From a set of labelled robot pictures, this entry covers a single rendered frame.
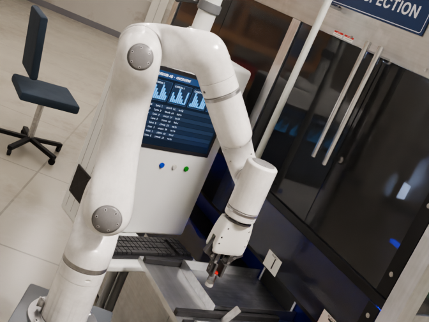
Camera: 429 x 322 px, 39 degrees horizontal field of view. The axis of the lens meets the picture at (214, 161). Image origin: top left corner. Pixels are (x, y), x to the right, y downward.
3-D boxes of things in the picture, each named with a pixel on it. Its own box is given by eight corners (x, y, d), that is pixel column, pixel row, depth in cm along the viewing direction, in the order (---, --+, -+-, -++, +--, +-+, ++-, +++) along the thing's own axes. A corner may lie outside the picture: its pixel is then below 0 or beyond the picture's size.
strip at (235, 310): (230, 321, 193) (237, 305, 192) (234, 326, 191) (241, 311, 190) (192, 318, 186) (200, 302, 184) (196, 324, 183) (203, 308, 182)
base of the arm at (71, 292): (16, 328, 152) (39, 266, 148) (37, 291, 171) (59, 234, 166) (89, 353, 155) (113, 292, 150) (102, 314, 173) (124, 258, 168)
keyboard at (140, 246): (174, 241, 250) (177, 236, 249) (193, 260, 240) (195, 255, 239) (89, 237, 223) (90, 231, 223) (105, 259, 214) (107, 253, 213)
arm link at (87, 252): (59, 266, 151) (91, 182, 144) (67, 233, 168) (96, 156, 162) (106, 280, 154) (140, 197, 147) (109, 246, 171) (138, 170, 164)
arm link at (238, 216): (249, 202, 164) (245, 212, 165) (223, 197, 159) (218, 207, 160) (265, 218, 157) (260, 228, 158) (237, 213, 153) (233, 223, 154)
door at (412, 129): (305, 222, 205) (385, 59, 190) (389, 300, 171) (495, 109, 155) (304, 222, 205) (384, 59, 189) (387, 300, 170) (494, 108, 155)
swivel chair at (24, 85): (66, 149, 532) (108, 32, 504) (56, 172, 476) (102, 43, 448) (-6, 124, 519) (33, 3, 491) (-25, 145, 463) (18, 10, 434)
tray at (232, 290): (256, 276, 231) (260, 269, 230) (292, 320, 210) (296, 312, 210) (179, 268, 213) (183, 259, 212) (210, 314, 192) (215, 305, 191)
